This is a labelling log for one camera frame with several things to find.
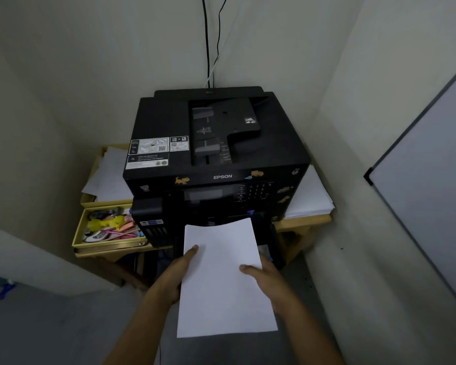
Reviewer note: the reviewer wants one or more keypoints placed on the person's right hand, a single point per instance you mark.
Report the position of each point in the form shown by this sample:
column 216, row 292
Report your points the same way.
column 270, row 280

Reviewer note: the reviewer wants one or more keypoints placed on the person's left hand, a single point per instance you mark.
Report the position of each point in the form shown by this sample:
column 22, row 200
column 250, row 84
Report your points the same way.
column 171, row 274

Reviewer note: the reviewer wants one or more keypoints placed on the person's left thumb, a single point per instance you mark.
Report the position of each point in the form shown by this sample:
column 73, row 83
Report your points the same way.
column 190, row 253

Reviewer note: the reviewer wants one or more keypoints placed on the person's right thumb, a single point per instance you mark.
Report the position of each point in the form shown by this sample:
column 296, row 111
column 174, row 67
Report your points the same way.
column 250, row 269

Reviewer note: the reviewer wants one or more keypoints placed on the white paper sheet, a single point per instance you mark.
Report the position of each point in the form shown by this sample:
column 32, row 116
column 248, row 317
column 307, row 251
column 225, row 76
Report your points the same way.
column 222, row 277

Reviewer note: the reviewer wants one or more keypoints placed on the person's left forearm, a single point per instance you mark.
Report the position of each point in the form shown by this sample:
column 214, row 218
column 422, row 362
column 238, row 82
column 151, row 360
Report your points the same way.
column 136, row 330

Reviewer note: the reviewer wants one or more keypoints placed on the person's right forearm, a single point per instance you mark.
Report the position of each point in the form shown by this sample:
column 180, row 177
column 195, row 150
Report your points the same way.
column 307, row 334

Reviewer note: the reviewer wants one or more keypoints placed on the wooden table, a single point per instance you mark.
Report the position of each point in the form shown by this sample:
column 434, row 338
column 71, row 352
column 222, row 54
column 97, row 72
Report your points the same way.
column 304, row 228

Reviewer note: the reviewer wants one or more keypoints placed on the pink pens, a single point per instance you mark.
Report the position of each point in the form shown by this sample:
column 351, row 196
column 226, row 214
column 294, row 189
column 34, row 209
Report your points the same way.
column 117, row 234

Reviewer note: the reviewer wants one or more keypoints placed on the yellow stationery tray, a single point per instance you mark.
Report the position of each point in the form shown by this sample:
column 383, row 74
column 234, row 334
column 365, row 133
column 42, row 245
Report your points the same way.
column 106, row 231

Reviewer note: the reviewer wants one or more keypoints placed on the yellow plastic toy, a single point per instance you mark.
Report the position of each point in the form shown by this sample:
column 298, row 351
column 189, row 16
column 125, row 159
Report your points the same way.
column 106, row 223

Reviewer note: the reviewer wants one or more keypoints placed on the stack of white papers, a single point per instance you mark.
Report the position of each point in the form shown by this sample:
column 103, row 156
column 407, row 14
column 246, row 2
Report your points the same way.
column 307, row 197

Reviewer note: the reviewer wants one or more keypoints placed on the black multifunction printer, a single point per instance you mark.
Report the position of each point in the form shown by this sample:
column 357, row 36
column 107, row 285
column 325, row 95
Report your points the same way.
column 212, row 148

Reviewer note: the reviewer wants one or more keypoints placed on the loose white papers pile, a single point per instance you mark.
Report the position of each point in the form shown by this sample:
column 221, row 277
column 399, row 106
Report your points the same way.
column 108, row 174

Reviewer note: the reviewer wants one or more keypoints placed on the blue object on floor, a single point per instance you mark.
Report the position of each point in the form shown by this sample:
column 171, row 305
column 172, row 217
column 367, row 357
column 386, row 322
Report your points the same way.
column 4, row 289

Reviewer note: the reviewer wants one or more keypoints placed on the whiteboard with black frame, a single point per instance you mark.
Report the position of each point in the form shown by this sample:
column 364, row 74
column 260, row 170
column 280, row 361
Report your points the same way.
column 425, row 209

